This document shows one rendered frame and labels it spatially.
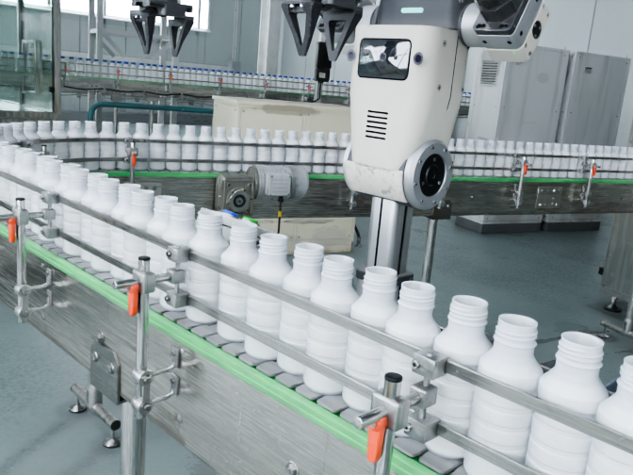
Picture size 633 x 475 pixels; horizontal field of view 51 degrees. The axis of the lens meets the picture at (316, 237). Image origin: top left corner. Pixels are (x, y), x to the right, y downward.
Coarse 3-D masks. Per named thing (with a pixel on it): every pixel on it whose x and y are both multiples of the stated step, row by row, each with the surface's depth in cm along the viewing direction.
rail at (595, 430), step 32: (128, 224) 108; (192, 256) 95; (160, 288) 103; (256, 288) 85; (224, 320) 91; (352, 320) 74; (288, 352) 82; (352, 384) 75; (480, 384) 62; (544, 416) 58; (576, 416) 56; (480, 448) 63
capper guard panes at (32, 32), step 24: (0, 0) 526; (24, 0) 538; (48, 0) 551; (0, 24) 529; (24, 24) 542; (48, 24) 555; (0, 48) 533; (24, 48) 546; (48, 48) 559; (0, 72) 537; (24, 72) 551; (48, 72) 564; (0, 96) 542; (24, 96) 555; (48, 96) 568
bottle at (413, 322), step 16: (416, 288) 72; (432, 288) 71; (400, 304) 70; (416, 304) 69; (432, 304) 71; (400, 320) 70; (416, 320) 70; (432, 320) 71; (400, 336) 69; (416, 336) 69; (432, 336) 69; (384, 352) 72; (400, 352) 70; (384, 368) 72; (400, 368) 70; (400, 432) 71
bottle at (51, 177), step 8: (48, 160) 135; (56, 160) 136; (48, 168) 133; (56, 168) 133; (48, 176) 133; (56, 176) 134; (40, 184) 133; (48, 184) 133; (56, 184) 133; (40, 200) 134; (40, 208) 135; (40, 232) 136; (48, 240) 136
